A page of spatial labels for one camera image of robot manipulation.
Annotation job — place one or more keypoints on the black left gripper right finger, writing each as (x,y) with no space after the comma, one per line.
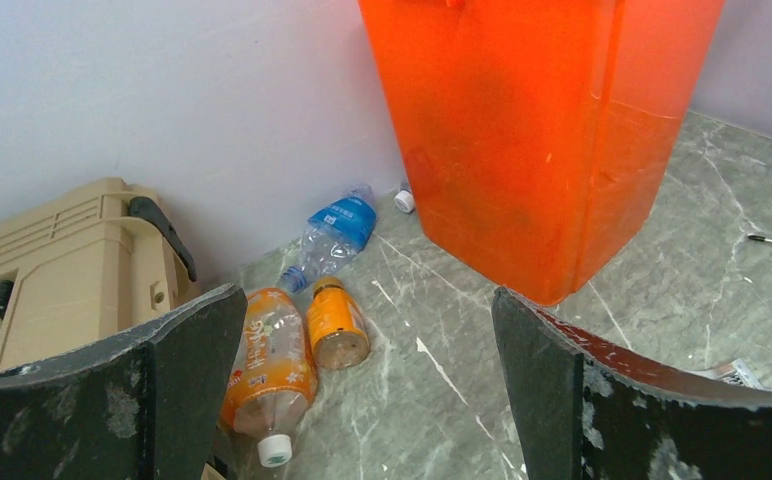
(586,408)

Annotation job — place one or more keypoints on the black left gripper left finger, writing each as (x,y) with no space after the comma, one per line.
(140,404)

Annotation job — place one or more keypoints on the tan plastic toolbox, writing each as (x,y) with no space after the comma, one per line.
(98,260)

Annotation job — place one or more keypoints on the clear bottle blue label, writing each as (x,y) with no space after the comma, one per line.
(333,237)

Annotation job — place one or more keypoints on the orange plastic bin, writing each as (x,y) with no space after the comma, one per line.
(535,134)

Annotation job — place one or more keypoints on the small orange juice bottle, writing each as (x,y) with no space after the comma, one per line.
(336,326)

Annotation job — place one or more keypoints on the large orange label bottle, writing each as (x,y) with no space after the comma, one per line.
(273,379)

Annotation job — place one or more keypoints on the white loose bottle cap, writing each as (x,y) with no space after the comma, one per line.
(404,201)

